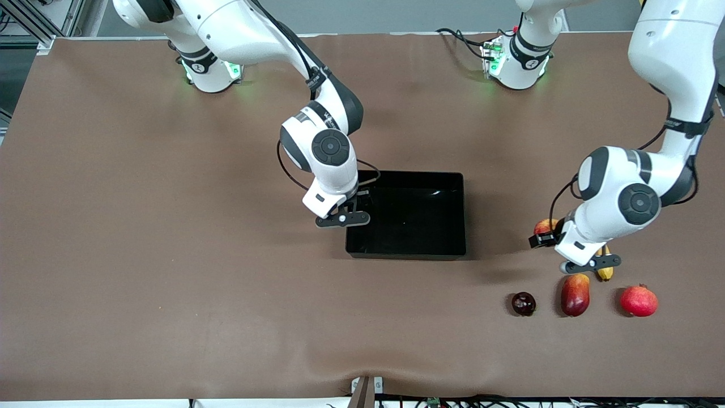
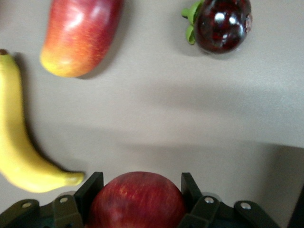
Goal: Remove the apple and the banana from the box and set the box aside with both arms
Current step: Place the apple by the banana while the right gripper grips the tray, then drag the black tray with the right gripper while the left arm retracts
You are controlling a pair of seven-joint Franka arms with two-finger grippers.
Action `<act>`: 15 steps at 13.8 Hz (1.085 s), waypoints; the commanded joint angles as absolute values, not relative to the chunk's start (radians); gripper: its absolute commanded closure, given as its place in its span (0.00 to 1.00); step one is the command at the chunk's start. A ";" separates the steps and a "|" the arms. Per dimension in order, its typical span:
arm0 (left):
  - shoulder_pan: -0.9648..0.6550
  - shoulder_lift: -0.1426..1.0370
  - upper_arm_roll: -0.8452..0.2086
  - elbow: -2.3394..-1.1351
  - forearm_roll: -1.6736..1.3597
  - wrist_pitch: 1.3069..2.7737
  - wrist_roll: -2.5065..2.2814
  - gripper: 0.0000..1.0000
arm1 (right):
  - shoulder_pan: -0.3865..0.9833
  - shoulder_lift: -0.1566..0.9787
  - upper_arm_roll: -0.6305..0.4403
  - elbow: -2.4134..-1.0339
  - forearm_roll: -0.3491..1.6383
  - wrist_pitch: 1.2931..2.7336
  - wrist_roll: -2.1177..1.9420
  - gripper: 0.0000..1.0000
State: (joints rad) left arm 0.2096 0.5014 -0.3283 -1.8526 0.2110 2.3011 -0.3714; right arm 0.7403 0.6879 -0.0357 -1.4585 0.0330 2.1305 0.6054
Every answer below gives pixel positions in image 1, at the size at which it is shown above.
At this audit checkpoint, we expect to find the aluminium frame profile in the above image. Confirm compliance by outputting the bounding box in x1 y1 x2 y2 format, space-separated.
0 0 87 56

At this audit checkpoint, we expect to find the black plastic box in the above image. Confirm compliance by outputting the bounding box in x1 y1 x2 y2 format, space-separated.
346 170 467 261

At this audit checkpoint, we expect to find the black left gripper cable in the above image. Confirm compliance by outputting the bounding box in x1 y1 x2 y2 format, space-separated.
548 85 715 228

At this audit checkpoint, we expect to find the yellow banana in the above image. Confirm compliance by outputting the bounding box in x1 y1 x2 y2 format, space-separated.
596 245 615 282

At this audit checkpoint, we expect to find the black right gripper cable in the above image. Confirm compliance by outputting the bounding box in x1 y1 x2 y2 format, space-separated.
249 0 382 192

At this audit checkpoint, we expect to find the brown table cover mat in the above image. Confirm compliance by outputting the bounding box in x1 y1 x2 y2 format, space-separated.
0 32 725 402

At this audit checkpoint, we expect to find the red pomegranate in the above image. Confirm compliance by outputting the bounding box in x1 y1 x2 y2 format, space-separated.
619 284 659 317

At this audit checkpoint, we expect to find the red mango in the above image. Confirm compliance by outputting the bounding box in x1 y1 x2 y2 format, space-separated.
561 274 591 317

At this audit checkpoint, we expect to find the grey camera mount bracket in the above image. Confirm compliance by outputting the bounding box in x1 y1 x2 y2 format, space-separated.
347 375 385 408

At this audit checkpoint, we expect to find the dark purple plum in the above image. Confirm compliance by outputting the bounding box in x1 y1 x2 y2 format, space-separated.
511 292 536 317

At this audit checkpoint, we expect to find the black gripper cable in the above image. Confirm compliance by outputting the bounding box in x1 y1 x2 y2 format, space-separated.
249 0 382 192
548 85 715 228

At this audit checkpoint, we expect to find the black left arm base cable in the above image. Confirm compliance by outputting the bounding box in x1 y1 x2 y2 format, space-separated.
435 28 489 61

